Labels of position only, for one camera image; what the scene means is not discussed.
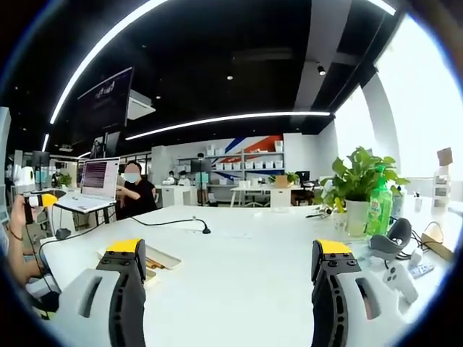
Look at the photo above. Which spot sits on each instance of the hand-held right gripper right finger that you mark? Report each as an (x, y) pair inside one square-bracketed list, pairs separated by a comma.
[(331, 289)]

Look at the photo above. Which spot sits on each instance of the hanging dark display screen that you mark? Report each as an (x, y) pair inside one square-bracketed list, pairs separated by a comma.
[(105, 103)]

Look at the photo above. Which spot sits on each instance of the person's left hand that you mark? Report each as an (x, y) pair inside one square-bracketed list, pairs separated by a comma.
[(18, 217)]

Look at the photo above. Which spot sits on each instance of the stack of small boxes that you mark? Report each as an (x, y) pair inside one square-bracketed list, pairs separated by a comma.
[(444, 180)]

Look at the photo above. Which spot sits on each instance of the grey controller cradle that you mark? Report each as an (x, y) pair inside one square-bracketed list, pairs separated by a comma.
[(392, 238)]

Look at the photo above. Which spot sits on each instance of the white power adapter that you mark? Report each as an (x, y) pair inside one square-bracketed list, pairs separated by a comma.
[(416, 257)]

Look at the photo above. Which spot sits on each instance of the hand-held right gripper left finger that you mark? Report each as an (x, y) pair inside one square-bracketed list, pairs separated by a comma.
[(124, 289)]

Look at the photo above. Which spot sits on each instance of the white office desk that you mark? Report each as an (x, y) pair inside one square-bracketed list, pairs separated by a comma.
[(253, 193)]

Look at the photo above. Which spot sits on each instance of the small background potted plant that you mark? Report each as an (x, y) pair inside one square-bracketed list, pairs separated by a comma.
[(287, 179)]

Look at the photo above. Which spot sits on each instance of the wooden stand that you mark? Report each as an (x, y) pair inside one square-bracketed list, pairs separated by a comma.
[(439, 244)]

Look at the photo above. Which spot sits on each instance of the green plastic bottle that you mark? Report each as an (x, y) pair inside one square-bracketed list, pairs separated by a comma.
[(379, 209)]

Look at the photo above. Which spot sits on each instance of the white handheld controller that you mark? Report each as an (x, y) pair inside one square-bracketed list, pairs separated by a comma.
[(399, 283)]

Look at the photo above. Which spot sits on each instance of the white cutlery case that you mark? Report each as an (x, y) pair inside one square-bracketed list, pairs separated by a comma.
[(168, 261)]

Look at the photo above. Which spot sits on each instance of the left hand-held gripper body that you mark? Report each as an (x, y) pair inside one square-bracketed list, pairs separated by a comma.
[(33, 201)]

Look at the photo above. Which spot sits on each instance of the white round device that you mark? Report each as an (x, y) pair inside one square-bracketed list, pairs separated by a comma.
[(26, 178)]

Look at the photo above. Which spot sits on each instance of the potted green plant white pot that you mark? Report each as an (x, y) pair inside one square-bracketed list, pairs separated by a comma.
[(356, 180)]

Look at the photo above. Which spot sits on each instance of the wooden utensil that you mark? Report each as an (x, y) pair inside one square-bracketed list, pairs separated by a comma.
[(156, 263)]

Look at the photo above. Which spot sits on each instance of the black pen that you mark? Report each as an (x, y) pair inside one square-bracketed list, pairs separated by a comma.
[(313, 215)]

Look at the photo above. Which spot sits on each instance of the small white bottle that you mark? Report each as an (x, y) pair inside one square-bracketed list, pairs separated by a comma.
[(418, 204)]

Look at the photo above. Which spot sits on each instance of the black power brick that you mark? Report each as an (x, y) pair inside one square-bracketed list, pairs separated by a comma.
[(63, 234)]

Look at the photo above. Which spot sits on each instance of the ceiling air conditioner unit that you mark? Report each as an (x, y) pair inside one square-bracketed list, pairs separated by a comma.
[(141, 105)]

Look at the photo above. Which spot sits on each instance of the white open laptop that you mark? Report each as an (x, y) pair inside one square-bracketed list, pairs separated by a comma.
[(94, 180)]

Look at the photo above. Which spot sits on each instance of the white storage shelf unit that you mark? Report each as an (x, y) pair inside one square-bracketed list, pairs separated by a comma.
[(249, 164)]

